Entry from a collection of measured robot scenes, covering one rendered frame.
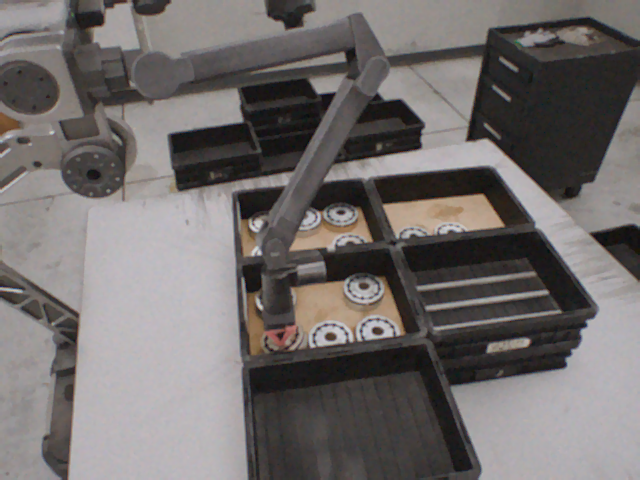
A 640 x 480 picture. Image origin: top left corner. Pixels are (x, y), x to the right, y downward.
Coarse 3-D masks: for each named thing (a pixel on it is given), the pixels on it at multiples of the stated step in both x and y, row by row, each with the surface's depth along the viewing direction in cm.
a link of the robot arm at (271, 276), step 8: (264, 264) 102; (288, 264) 101; (264, 272) 101; (272, 272) 100; (280, 272) 100; (288, 272) 100; (296, 272) 101; (264, 280) 101; (272, 280) 100; (280, 280) 100; (288, 280) 102; (296, 280) 102; (264, 288) 103; (272, 288) 101; (280, 288) 101; (288, 288) 103
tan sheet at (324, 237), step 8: (360, 208) 156; (360, 216) 153; (248, 224) 151; (360, 224) 150; (248, 232) 148; (320, 232) 148; (328, 232) 148; (352, 232) 148; (360, 232) 148; (368, 232) 147; (248, 240) 146; (296, 240) 145; (304, 240) 145; (312, 240) 145; (320, 240) 145; (328, 240) 145; (368, 240) 145; (248, 248) 143; (296, 248) 143; (304, 248) 143
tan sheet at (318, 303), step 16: (304, 288) 131; (320, 288) 131; (336, 288) 131; (384, 288) 131; (304, 304) 127; (320, 304) 127; (336, 304) 127; (384, 304) 127; (256, 320) 124; (304, 320) 123; (320, 320) 123; (336, 320) 123; (352, 320) 123; (400, 320) 123; (256, 336) 120; (256, 352) 117
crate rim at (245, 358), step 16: (240, 272) 122; (400, 272) 121; (240, 288) 120; (240, 304) 114; (416, 304) 114; (240, 320) 111; (416, 320) 110; (240, 336) 108; (400, 336) 107; (416, 336) 107; (240, 352) 105; (272, 352) 104; (288, 352) 105; (304, 352) 104
